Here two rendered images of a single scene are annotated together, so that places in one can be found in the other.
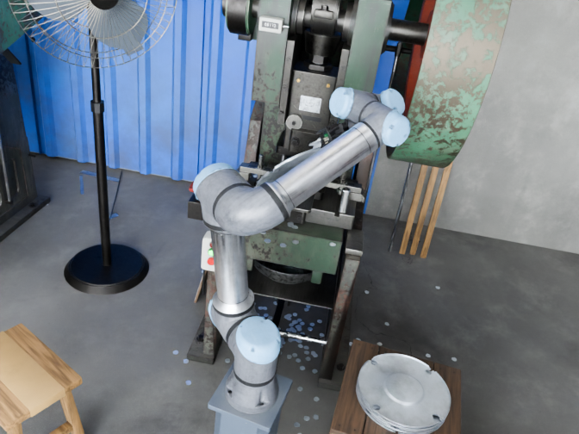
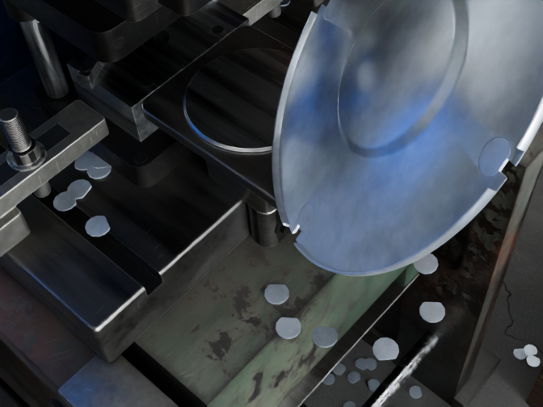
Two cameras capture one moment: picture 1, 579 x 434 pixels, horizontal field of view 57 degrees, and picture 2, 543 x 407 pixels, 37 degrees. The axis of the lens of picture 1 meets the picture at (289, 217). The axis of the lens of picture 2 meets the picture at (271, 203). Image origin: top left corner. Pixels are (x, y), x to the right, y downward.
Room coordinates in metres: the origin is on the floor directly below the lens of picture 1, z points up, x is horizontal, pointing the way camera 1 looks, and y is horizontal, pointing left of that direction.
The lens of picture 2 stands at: (1.38, 0.35, 1.28)
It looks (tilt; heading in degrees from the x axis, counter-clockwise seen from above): 53 degrees down; 312
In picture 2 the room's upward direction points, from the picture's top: 5 degrees counter-clockwise
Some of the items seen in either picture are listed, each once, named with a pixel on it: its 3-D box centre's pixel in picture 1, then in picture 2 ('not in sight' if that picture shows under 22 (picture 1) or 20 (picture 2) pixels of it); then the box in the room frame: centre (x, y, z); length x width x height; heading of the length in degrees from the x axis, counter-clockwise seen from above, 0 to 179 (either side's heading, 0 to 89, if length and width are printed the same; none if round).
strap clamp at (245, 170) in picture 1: (258, 166); (18, 161); (1.85, 0.15, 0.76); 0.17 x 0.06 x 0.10; 86
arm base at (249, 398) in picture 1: (253, 379); not in sight; (1.04, 0.03, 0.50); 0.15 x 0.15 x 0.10
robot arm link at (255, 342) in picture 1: (256, 347); not in sight; (1.05, 0.04, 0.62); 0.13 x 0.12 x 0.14; 35
